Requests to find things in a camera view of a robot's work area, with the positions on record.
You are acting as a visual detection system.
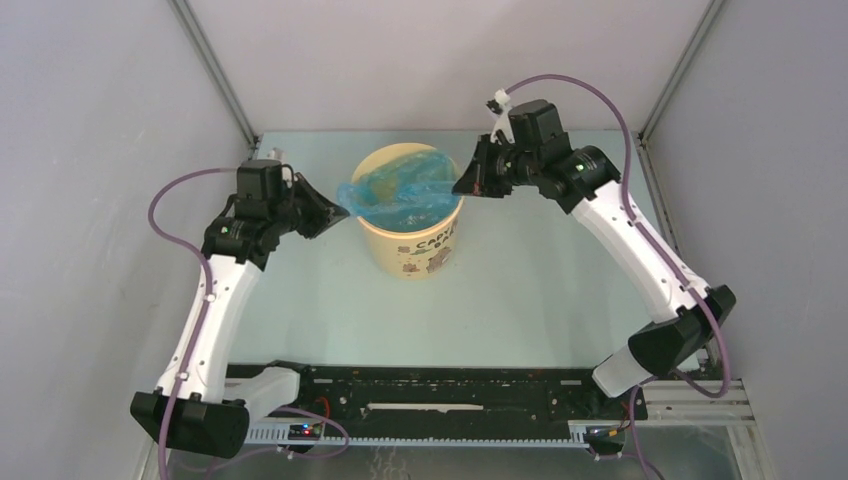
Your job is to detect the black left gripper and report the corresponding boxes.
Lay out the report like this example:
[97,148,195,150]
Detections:
[269,173,349,240]

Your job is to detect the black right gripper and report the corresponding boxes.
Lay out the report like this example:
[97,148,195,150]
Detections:
[453,134,540,199]

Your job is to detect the blue plastic trash bag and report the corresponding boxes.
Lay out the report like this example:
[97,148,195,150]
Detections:
[337,150,460,233]

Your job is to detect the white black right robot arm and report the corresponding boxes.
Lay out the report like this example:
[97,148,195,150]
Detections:
[452,94,736,418]

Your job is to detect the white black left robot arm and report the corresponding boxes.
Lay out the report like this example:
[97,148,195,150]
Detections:
[130,159,349,463]

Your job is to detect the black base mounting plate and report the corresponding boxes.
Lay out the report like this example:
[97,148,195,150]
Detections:
[275,360,647,440]

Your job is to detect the small electronics board with LEDs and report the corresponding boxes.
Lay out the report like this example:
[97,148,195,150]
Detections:
[287,423,323,441]

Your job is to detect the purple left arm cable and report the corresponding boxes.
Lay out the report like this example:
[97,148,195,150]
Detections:
[146,166,351,480]

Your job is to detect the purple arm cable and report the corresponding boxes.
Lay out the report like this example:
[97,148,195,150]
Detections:
[503,74,733,480]
[146,166,351,480]

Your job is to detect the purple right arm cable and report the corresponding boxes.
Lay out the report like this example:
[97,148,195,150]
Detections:
[503,74,733,480]

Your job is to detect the white cable duct rail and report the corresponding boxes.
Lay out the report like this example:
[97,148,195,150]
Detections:
[244,422,589,448]

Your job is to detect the aluminium frame rail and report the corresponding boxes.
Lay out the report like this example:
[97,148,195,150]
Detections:
[637,380,755,426]

